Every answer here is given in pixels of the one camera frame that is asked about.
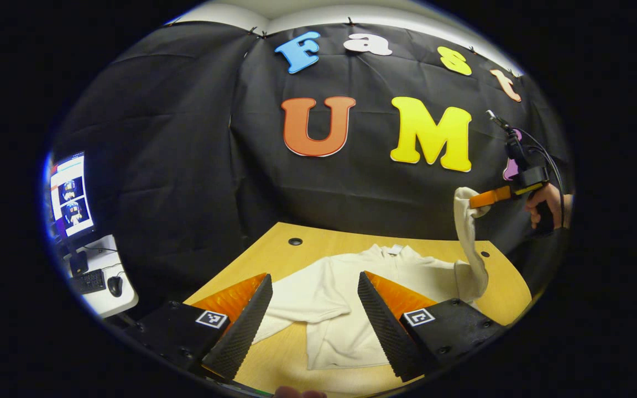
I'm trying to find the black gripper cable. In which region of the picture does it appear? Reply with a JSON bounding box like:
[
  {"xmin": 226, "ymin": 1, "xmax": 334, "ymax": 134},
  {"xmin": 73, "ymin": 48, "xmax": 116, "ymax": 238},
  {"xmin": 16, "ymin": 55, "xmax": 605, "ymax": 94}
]
[{"xmin": 518, "ymin": 127, "xmax": 566, "ymax": 227}]

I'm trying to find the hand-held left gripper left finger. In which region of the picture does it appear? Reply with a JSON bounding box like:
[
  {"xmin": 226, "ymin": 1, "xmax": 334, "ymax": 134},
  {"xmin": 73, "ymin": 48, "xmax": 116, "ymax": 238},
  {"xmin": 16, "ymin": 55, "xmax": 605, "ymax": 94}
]
[{"xmin": 122, "ymin": 273, "xmax": 274, "ymax": 382}]

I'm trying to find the cream white sweatshirt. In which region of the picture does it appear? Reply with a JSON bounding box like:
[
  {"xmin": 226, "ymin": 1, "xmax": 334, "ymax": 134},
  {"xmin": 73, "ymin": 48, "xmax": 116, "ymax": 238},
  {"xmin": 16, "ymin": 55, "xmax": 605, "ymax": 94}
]
[{"xmin": 252, "ymin": 187, "xmax": 490, "ymax": 371}]

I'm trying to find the white side desk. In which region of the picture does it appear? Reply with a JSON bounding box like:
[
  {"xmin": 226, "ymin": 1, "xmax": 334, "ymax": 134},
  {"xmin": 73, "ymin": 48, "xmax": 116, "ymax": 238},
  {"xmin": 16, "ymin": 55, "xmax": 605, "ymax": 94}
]
[{"xmin": 64, "ymin": 235, "xmax": 139, "ymax": 319}]

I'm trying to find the black keyboard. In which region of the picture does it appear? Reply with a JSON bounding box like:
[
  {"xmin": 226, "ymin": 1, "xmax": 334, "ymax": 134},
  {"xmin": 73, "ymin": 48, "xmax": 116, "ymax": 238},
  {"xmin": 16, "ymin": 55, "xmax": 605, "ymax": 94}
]
[{"xmin": 70, "ymin": 269, "xmax": 107, "ymax": 295}]

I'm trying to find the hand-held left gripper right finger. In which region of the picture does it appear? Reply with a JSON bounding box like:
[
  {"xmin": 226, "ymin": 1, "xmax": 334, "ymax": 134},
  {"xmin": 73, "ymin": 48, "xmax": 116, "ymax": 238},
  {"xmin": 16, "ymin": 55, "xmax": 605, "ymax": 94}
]
[{"xmin": 357, "ymin": 271, "xmax": 507, "ymax": 383}]

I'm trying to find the black backdrop cloth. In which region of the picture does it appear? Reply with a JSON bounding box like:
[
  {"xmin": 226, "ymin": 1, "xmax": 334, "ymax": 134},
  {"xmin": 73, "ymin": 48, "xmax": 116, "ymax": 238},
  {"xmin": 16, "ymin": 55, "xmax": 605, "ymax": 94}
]
[{"xmin": 48, "ymin": 21, "xmax": 573, "ymax": 318}]

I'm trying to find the computer monitor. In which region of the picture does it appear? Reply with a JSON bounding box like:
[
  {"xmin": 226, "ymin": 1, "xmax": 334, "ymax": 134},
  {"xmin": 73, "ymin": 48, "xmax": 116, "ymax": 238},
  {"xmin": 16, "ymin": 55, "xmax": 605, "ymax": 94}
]
[{"xmin": 48, "ymin": 152, "xmax": 98, "ymax": 276}]

